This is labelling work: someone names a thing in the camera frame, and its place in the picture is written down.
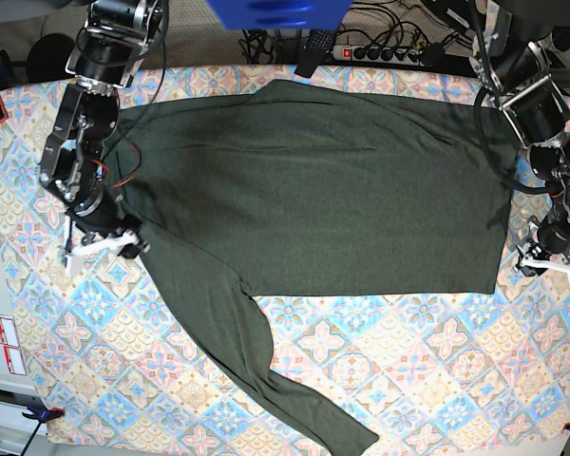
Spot white power strip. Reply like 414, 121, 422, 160
332, 45, 421, 66

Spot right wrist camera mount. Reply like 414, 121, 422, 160
62, 231, 140, 276

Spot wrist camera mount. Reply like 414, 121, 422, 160
516, 242, 570, 286
62, 231, 140, 276

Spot black round stand base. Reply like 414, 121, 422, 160
26, 33, 74, 84

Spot dark green long-sleeve shirt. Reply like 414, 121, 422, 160
106, 81, 512, 455

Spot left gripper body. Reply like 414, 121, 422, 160
526, 216, 570, 259

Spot red white labels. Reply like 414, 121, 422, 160
0, 315, 27, 376

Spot black remote control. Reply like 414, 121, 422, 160
294, 29, 336, 79

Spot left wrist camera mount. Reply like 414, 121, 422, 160
516, 242, 570, 286

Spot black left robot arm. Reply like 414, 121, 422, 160
468, 1, 570, 285

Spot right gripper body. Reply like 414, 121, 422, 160
66, 192, 138, 238

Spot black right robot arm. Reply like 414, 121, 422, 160
39, 1, 169, 261

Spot blue plastic box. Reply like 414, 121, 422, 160
208, 0, 352, 30

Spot blue clamp bottom left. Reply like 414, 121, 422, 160
21, 407, 66, 456

